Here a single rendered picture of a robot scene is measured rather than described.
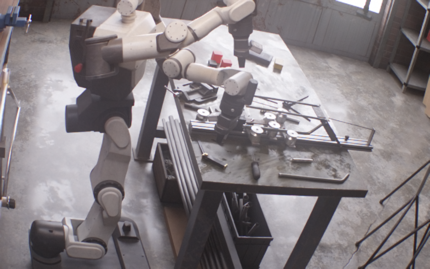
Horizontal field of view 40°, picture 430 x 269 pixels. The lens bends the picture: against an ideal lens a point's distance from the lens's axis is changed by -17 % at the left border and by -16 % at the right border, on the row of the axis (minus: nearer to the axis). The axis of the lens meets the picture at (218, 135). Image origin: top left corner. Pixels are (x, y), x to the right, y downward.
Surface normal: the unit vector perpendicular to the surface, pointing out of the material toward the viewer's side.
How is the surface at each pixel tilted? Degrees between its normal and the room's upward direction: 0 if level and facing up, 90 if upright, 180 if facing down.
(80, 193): 0
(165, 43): 53
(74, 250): 90
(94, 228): 90
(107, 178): 90
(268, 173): 0
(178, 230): 3
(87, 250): 90
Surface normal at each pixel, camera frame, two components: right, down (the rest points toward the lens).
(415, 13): 0.20, 0.57
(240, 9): 0.50, 0.48
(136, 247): 0.26, -0.81
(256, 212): -0.95, -0.10
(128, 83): 0.47, 0.65
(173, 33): 0.15, -0.06
